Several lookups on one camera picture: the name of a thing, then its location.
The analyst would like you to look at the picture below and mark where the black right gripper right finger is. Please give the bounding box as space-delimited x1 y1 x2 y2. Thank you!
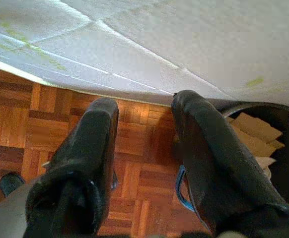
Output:
171 89 289 238

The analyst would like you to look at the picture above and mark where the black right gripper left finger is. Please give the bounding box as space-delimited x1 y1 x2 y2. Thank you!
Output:
22 97 120 238

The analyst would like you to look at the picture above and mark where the brown cardboard scrap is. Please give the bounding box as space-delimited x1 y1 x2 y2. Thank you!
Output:
238 135 285 158
227 113 284 143

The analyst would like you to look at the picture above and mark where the grey robot right leg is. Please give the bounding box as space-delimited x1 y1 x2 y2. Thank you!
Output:
0 182 36 238

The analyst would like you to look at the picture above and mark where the white quilted mattress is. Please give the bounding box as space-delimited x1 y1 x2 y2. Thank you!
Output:
0 0 289 110

